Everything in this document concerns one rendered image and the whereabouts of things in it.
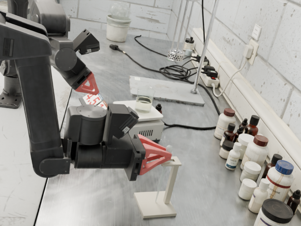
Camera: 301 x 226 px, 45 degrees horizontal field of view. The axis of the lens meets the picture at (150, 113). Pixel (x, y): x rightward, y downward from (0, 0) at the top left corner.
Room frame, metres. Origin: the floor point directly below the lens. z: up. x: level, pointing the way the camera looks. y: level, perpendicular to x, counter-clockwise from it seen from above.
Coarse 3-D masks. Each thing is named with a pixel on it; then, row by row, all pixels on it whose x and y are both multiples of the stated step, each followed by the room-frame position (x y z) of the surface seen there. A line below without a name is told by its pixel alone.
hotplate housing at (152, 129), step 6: (156, 120) 0.99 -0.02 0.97; (138, 126) 0.94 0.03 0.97; (144, 126) 0.95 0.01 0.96; (150, 126) 0.96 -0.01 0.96; (156, 126) 0.97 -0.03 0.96; (162, 126) 0.98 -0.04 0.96; (132, 132) 0.92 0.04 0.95; (138, 132) 0.94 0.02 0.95; (144, 132) 0.95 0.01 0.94; (150, 132) 0.96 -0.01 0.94; (156, 132) 0.97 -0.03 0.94; (132, 138) 0.93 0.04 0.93; (150, 138) 0.96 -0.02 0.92; (156, 138) 0.97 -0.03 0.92
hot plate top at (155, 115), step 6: (114, 102) 1.02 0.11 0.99; (120, 102) 1.02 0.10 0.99; (126, 102) 1.03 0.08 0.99; (132, 102) 1.04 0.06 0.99; (132, 108) 1.00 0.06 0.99; (138, 114) 0.97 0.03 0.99; (150, 114) 0.98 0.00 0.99; (156, 114) 0.99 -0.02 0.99; (138, 120) 0.94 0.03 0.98; (144, 120) 0.95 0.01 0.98; (150, 120) 0.96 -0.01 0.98
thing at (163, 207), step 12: (168, 180) 0.70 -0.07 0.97; (144, 192) 0.72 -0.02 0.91; (156, 192) 0.73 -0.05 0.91; (168, 192) 0.69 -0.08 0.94; (144, 204) 0.67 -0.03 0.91; (156, 204) 0.68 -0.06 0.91; (168, 204) 0.69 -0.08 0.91; (144, 216) 0.64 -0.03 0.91; (156, 216) 0.65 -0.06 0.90; (168, 216) 0.66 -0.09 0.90
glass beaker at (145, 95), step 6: (138, 90) 0.98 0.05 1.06; (144, 90) 1.02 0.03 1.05; (150, 90) 1.02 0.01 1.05; (138, 96) 0.98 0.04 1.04; (144, 96) 0.97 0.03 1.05; (150, 96) 0.98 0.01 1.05; (138, 102) 0.97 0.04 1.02; (144, 102) 0.97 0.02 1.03; (150, 102) 0.98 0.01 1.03; (138, 108) 0.97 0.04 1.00; (144, 108) 0.97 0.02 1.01; (150, 108) 0.98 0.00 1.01; (144, 114) 0.97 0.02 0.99
